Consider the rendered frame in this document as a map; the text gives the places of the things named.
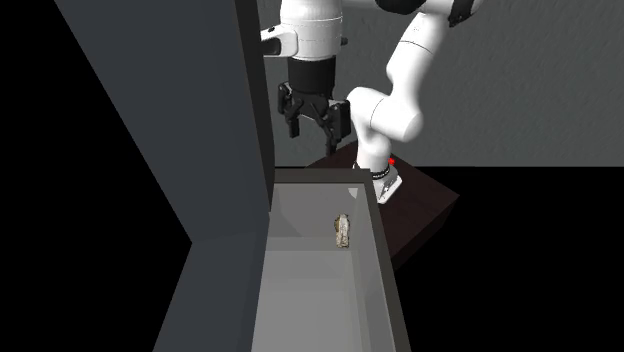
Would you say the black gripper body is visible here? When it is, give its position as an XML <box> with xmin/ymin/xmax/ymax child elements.
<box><xmin>286</xmin><ymin>55</ymin><xmax>338</xmax><ymax>111</ymax></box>

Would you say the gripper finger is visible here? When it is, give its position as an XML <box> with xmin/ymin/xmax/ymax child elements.
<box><xmin>277</xmin><ymin>82</ymin><xmax>309</xmax><ymax>140</ymax></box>
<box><xmin>311</xmin><ymin>99</ymin><xmax>353</xmax><ymax>158</ymax></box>

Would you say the grey cabinet with open drawer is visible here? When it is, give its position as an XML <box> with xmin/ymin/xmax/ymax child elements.
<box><xmin>53</xmin><ymin>0</ymin><xmax>413</xmax><ymax>352</ymax></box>

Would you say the beige speckled lump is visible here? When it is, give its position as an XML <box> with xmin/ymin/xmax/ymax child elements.
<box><xmin>333</xmin><ymin>212</ymin><xmax>352</xmax><ymax>249</ymax></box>

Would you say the dark brown robot stand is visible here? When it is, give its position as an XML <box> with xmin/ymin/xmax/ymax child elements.
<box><xmin>304</xmin><ymin>140</ymin><xmax>460</xmax><ymax>272</ymax></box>

